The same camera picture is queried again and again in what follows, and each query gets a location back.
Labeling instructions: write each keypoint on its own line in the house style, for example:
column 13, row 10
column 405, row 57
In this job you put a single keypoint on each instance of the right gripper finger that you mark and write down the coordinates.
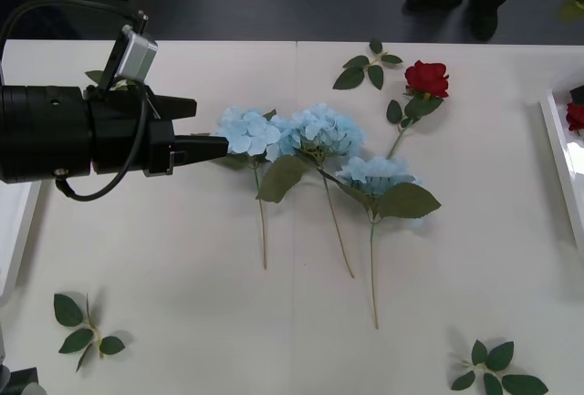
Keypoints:
column 577, row 96

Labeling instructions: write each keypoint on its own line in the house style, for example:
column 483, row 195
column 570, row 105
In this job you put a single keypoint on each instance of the silver and black left arm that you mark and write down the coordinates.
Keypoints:
column 41, row 135

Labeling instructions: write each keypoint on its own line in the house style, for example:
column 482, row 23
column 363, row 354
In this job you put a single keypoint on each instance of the loose green leaf twig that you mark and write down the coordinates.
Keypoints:
column 499, row 355
column 67, row 310
column 93, row 76
column 349, row 78

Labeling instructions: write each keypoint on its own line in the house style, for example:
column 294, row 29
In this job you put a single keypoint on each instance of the shallow white box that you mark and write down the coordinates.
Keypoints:
column 559, row 162
column 18, row 231

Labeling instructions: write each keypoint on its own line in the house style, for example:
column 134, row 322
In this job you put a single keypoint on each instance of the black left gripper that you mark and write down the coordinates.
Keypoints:
column 118, row 139

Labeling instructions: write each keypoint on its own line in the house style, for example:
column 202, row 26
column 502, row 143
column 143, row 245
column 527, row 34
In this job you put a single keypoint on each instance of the pale blue flower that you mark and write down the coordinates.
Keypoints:
column 378, row 176
column 242, row 132
column 319, row 126

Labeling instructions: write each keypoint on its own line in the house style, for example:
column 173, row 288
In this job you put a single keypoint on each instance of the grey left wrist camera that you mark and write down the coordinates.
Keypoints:
column 134, row 59

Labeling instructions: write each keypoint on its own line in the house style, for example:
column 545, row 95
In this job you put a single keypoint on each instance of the red rose with stem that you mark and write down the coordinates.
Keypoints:
column 426, row 78

